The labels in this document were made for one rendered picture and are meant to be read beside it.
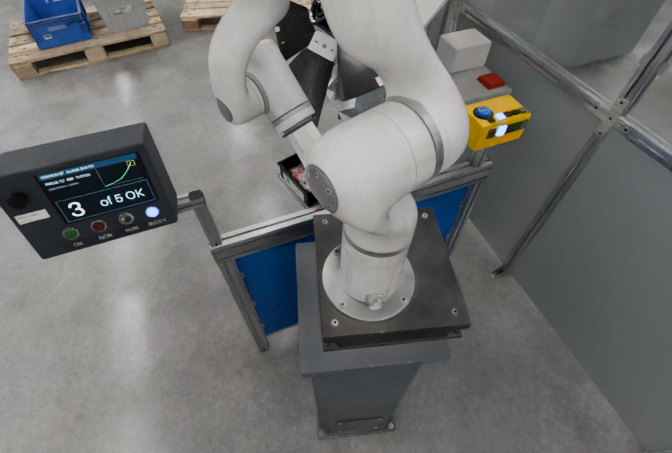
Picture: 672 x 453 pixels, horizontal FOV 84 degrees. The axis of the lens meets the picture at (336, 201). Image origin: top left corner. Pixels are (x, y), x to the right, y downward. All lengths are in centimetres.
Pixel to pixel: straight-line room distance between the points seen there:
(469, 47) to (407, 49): 123
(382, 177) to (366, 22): 16
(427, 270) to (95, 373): 159
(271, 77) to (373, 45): 31
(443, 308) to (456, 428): 104
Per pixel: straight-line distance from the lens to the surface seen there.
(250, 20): 63
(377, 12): 42
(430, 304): 80
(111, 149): 79
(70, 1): 449
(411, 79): 47
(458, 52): 163
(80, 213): 85
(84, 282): 230
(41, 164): 82
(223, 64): 64
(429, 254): 85
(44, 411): 210
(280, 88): 70
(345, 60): 109
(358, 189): 41
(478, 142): 112
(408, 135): 45
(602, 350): 187
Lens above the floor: 171
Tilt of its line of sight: 51 degrees down
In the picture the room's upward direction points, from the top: straight up
